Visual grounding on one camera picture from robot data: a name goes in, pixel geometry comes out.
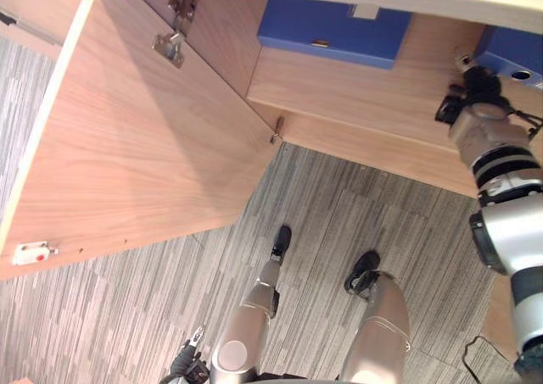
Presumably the wooden office cabinet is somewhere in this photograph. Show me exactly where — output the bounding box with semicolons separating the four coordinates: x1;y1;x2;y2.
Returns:
87;0;543;199

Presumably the silver right robot leg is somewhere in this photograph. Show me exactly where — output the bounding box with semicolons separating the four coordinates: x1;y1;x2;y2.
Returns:
338;270;413;384

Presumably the white magnetic door catch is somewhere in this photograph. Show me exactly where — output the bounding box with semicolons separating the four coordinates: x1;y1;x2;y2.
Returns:
11;239;59;267

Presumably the blue folder with white label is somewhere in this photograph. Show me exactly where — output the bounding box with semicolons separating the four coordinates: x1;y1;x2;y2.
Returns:
256;0;414;71

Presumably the neighbouring wooden cabinet door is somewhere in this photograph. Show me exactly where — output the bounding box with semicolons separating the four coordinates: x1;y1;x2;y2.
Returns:
0;0;88;61

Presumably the large metal door hinge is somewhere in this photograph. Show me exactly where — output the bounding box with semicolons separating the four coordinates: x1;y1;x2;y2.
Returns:
151;0;200;70

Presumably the small metal door hinge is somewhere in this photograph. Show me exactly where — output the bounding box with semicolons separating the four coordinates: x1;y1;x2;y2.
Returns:
270;115;286;144

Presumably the dark right robot foot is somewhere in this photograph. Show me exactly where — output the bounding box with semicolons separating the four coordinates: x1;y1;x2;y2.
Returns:
344;251;382;301

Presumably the blue folder with finger hole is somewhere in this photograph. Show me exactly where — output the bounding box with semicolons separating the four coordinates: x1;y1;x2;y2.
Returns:
472;25;543;86

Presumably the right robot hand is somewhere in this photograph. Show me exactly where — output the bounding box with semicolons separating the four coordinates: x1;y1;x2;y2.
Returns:
455;52;512;107

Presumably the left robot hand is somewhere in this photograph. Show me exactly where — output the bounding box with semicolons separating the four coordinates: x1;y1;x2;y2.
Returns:
170;324;209;381

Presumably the dark left robot foot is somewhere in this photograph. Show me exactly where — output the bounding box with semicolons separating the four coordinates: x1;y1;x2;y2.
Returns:
270;224;294;263

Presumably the black floor cable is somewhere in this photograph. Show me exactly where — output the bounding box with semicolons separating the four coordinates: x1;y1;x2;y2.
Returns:
461;335;523;377

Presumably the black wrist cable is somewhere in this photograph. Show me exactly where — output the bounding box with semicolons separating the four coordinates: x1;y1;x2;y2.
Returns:
507;106;543;142

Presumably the low wooden furniture panel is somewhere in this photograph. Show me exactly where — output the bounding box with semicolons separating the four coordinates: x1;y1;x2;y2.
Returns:
482;273;523;362

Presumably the silver bar door handle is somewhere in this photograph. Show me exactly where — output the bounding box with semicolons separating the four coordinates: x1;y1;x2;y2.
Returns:
0;9;64;47

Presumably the dark robot foot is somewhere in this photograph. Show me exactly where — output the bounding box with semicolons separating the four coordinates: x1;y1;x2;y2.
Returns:
270;224;294;263
344;251;382;301

